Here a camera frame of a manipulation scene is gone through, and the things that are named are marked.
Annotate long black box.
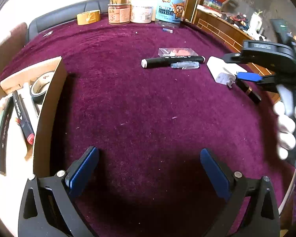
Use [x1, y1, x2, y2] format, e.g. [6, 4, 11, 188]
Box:
[0, 96, 13, 175]

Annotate black gold lipstick tube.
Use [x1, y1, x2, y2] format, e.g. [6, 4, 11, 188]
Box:
[235, 78, 261, 104]

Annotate orange label jar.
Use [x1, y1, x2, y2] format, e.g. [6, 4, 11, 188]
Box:
[108, 4, 130, 25]

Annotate wooden sideboard counter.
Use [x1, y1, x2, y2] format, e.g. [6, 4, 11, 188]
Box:
[192, 4, 282, 104]

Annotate white cup on counter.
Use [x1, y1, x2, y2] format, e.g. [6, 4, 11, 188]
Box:
[248, 11, 262, 34]

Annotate cardboard box tray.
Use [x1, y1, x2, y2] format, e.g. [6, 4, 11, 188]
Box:
[0, 57, 67, 236]

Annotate black marker red cap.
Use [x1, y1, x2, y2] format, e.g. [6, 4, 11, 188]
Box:
[13, 90, 35, 145]

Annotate yellow tape roll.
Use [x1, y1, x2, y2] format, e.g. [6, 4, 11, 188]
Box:
[77, 10, 100, 26]

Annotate clear plastic vial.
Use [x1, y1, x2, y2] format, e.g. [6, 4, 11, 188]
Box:
[170, 62, 199, 70]

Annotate purple table cloth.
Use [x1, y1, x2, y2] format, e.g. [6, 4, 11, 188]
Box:
[0, 16, 294, 236]

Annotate white plastic tube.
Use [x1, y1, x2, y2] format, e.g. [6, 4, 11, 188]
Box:
[22, 82, 38, 133]

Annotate right white gloved hand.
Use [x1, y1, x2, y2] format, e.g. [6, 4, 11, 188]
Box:
[273, 101, 296, 160]

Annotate white power adapter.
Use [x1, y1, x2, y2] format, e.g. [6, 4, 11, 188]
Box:
[206, 56, 247, 88]

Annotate blue label clear jar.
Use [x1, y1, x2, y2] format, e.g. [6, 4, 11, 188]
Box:
[155, 0, 185, 28]

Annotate clear bag red items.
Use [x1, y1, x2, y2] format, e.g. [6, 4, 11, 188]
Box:
[158, 48, 198, 57]

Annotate white label jar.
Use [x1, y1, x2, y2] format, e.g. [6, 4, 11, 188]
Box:
[130, 0, 153, 24]

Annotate black leather sofa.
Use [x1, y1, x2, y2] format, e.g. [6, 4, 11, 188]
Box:
[26, 0, 109, 43]

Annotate black tape roll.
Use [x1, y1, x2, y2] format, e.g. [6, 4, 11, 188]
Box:
[30, 71, 54, 104]

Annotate small blue wrapper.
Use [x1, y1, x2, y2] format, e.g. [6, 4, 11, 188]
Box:
[162, 28, 173, 33]

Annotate black marker white end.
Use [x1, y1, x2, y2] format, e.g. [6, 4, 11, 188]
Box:
[141, 56, 205, 69]

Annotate small metal clip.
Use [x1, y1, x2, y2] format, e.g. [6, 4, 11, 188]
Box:
[43, 31, 53, 37]

